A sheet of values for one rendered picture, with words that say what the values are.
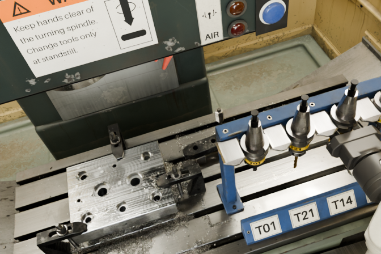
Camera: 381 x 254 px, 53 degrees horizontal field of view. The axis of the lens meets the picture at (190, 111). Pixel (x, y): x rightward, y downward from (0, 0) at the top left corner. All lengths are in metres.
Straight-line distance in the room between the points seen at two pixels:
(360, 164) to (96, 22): 0.63
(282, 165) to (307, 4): 1.00
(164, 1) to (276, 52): 1.59
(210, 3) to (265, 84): 1.42
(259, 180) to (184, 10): 0.80
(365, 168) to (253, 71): 1.17
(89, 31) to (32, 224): 0.91
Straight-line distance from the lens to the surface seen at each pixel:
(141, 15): 0.46
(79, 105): 1.44
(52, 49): 0.48
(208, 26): 0.49
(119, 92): 1.41
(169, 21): 0.47
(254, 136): 0.82
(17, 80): 0.51
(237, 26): 0.50
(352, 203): 1.15
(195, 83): 1.50
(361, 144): 0.91
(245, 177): 1.19
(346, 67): 1.67
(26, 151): 1.92
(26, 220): 1.31
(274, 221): 1.08
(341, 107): 0.90
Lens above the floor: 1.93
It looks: 49 degrees down
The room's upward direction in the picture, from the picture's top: 11 degrees counter-clockwise
